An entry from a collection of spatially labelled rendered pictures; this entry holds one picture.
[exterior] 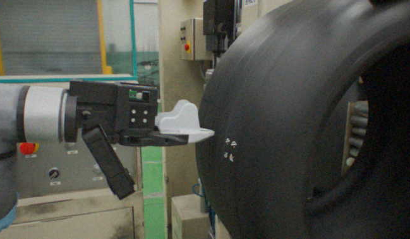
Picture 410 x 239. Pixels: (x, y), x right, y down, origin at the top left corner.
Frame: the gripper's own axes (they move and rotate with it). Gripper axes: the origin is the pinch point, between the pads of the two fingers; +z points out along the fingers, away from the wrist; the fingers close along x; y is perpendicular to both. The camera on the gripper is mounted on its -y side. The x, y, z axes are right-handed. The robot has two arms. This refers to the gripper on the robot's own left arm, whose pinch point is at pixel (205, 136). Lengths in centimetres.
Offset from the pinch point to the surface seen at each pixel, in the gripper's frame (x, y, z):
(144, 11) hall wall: 896, 140, 81
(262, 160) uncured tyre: -10.3, -0.4, 4.7
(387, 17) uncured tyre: -11.7, 19.7, 18.7
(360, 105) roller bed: 34, 4, 63
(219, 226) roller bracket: 22.5, -29.0, 14.5
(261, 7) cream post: 25.6, 25.9, 18.9
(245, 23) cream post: 34.2, 23.1, 19.2
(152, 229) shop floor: 177, -120, 27
